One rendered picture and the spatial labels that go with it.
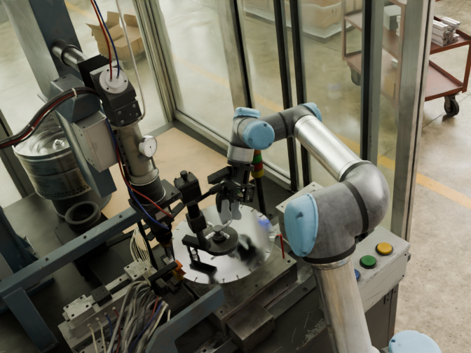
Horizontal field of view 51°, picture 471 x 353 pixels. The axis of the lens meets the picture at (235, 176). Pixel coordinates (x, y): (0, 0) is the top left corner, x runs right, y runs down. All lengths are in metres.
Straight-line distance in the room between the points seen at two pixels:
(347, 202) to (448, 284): 1.68
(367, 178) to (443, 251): 1.76
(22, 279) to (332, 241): 0.89
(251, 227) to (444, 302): 1.29
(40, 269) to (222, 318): 0.53
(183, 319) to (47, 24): 0.81
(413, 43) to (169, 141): 1.40
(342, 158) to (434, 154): 2.27
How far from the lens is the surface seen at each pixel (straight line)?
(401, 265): 1.60
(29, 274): 1.52
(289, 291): 1.61
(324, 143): 1.21
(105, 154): 1.21
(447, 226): 2.92
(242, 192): 1.45
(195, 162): 2.18
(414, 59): 1.27
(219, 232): 1.48
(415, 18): 1.23
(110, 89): 1.09
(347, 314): 1.11
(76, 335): 1.61
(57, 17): 1.37
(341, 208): 1.00
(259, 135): 1.29
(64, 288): 1.86
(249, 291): 1.51
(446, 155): 3.41
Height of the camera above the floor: 2.03
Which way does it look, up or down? 38 degrees down
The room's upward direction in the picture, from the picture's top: 10 degrees counter-clockwise
